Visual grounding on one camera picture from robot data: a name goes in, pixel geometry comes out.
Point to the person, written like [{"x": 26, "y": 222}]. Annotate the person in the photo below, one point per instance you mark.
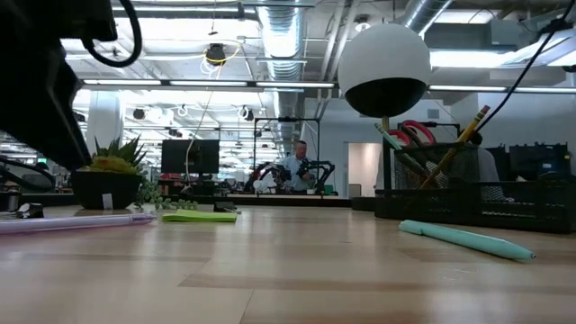
[
  {"x": 488, "y": 162},
  {"x": 294, "y": 166}
]

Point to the red and black scissors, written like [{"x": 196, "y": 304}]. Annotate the red and black scissors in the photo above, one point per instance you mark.
[{"x": 398, "y": 134}]

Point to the teal pen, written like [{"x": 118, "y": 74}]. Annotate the teal pen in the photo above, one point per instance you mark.
[{"x": 468, "y": 240}]

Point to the large silver ventilation duct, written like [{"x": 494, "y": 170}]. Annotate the large silver ventilation duct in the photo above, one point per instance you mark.
[{"x": 283, "y": 40}]

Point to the black aluminium table frame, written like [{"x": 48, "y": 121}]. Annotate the black aluminium table frame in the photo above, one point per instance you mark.
[{"x": 270, "y": 200}]

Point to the yellow pencil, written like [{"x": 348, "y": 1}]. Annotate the yellow pencil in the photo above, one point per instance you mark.
[{"x": 468, "y": 132}]

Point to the black computer monitor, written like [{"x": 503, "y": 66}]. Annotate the black computer monitor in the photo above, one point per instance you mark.
[{"x": 180, "y": 157}]

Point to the black background robot arm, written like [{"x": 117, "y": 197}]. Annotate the black background robot arm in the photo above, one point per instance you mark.
[
  {"x": 321, "y": 168},
  {"x": 270, "y": 173}
]

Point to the black binder clip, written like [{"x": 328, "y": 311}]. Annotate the black binder clip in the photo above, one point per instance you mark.
[
  {"x": 30, "y": 211},
  {"x": 224, "y": 206}
]

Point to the black mesh desk organizer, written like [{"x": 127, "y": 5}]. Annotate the black mesh desk organizer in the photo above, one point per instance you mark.
[{"x": 517, "y": 211}]

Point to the succulent plant in black pot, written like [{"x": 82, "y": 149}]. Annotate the succulent plant in black pot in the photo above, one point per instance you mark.
[{"x": 105, "y": 189}]

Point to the slanted silver ventilation duct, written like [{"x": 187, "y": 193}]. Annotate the slanted silver ventilation duct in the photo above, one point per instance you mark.
[{"x": 423, "y": 13}]

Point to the purple pen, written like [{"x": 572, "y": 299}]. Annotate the purple pen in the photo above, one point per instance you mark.
[{"x": 67, "y": 222}]

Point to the black storage crates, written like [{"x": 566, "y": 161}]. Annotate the black storage crates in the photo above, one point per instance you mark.
[{"x": 540, "y": 157}]

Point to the black background frame rig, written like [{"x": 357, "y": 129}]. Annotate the black background frame rig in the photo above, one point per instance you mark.
[{"x": 288, "y": 119}]

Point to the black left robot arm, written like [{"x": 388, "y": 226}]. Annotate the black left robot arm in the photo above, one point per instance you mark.
[{"x": 36, "y": 90}]

